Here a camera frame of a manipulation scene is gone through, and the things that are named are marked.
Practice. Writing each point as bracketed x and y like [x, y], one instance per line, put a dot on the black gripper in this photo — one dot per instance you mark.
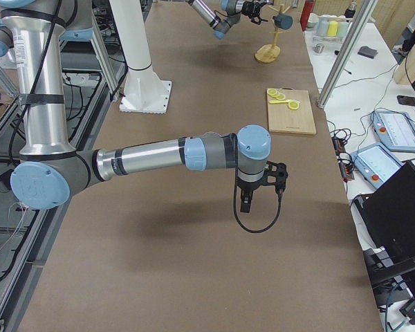
[246, 187]
[246, 6]

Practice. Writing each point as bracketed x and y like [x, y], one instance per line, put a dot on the blue cup yellow inside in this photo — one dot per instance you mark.
[283, 21]

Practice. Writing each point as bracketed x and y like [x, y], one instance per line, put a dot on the wooden cup storage rack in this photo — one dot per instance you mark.
[269, 53]

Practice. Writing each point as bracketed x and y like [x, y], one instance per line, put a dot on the small metal cup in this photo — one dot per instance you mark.
[319, 48]

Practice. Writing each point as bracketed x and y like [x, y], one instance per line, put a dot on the yellow cup on tray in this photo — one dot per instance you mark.
[332, 28]

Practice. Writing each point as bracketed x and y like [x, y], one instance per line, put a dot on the red bottle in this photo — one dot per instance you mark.
[307, 9]

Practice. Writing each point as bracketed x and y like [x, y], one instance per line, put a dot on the middle lemon slice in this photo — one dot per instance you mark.
[277, 94]

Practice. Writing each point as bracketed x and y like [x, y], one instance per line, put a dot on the rear lemon slice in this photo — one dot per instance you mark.
[281, 96]

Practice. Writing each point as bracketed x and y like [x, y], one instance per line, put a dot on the yellow plastic knife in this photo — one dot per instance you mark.
[279, 101]

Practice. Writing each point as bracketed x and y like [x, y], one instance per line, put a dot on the wooden cutting board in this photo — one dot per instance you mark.
[281, 119]

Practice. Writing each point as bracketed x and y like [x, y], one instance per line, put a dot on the lemon slice by knife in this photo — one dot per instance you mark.
[293, 104]

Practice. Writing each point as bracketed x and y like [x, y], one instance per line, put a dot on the black power strip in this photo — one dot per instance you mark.
[344, 159]

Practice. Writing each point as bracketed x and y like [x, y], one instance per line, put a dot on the grey folded cloth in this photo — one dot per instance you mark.
[368, 52]

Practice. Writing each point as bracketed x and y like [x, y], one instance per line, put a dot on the lower teach pendant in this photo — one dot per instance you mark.
[376, 163]

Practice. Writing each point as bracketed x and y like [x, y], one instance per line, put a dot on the teach pendant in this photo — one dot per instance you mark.
[376, 163]
[395, 130]

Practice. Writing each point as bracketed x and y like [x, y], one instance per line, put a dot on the black monitor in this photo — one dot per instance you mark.
[389, 215]

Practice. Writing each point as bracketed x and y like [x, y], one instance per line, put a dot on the upper teach pendant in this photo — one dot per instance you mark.
[395, 130]

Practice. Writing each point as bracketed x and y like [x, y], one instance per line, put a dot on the black smartphone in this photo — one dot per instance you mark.
[406, 100]

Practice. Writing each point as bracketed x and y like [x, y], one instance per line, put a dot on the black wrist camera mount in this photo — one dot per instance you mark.
[275, 174]

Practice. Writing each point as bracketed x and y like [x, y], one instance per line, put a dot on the aluminium frame post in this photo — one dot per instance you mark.
[351, 39]

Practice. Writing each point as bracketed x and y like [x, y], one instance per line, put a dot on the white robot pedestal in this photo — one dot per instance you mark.
[144, 91]

